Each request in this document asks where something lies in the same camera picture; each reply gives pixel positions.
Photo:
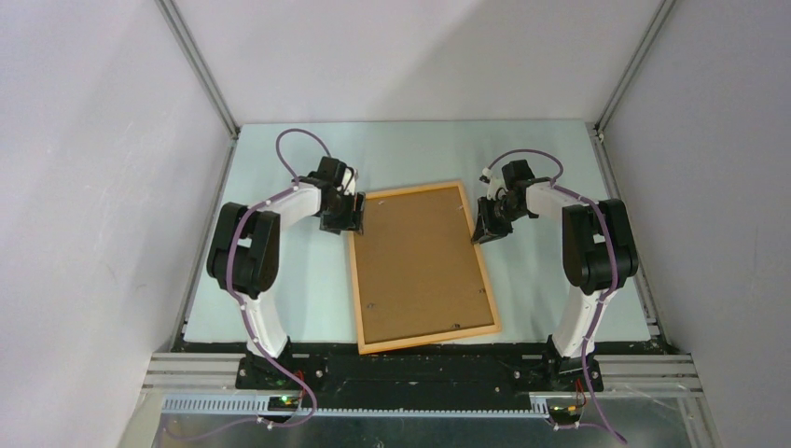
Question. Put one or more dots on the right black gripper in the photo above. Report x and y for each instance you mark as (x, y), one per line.
(486, 229)

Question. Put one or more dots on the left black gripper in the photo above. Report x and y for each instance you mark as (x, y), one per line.
(352, 219)

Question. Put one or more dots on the orange wooden picture frame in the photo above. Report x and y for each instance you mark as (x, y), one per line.
(482, 321)

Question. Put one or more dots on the brown backing board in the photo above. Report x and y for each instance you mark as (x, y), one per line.
(420, 266)

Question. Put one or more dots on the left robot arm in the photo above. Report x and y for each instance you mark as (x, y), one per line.
(244, 254)

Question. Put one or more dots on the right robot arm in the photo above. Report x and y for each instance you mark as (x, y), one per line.
(598, 251)

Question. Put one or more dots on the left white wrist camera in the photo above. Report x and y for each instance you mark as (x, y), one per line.
(348, 183)

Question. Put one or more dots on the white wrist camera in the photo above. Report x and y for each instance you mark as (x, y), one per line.
(494, 185)
(348, 183)

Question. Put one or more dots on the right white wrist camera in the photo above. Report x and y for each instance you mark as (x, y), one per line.
(494, 185)

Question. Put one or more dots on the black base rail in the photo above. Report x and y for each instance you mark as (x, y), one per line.
(429, 378)

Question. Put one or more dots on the right aluminium corner post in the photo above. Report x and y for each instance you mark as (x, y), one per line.
(645, 44)

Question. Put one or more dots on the aluminium corner post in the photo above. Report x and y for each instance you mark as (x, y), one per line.
(645, 44)
(186, 41)

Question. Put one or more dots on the aluminium frame front rail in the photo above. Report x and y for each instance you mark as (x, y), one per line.
(190, 400)

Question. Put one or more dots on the left aluminium corner post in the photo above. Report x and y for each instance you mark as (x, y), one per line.
(186, 41)

